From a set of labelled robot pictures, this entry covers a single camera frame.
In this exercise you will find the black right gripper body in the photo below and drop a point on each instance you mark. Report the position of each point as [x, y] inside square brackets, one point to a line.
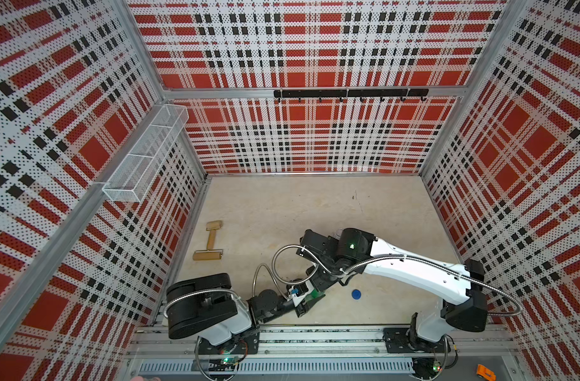
[322, 278]

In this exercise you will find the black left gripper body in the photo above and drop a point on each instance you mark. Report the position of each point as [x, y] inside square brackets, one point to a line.
[299, 310]

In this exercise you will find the green plastic soda bottle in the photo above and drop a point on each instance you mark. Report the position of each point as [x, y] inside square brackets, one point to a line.
[313, 297]

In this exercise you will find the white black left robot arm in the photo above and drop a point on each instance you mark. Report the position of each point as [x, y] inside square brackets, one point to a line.
[207, 307]

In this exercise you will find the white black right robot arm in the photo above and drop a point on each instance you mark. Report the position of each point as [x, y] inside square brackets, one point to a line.
[427, 327]

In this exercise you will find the wooden double roller tool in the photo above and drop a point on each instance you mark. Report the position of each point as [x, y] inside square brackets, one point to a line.
[210, 253]

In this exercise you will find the orange tool on floor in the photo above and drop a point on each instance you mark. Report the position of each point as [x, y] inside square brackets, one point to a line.
[485, 373]

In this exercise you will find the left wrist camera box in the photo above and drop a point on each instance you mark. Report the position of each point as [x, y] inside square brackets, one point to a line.
[299, 292]

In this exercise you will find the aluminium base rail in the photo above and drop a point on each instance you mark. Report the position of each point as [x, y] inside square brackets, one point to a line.
[321, 350]

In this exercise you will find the white wire mesh shelf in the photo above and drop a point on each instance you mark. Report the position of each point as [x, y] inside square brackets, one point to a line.
[133, 178]

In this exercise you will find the black wall hook rail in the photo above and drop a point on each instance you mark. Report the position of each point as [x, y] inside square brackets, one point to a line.
[401, 93]

